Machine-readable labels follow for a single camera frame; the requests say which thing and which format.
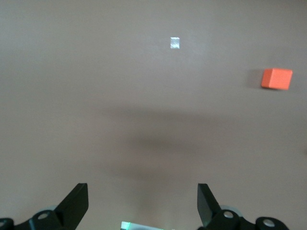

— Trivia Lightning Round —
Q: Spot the small clear tape patch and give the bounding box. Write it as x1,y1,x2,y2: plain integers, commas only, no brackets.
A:
169,37,181,49

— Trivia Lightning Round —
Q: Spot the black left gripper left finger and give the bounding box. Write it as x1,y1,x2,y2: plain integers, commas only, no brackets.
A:
0,183,89,230

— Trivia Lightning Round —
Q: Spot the orange cube block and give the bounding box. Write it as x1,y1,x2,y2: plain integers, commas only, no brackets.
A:
260,68,294,91

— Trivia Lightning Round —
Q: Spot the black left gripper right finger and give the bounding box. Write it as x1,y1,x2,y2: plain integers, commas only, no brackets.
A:
197,183,288,230

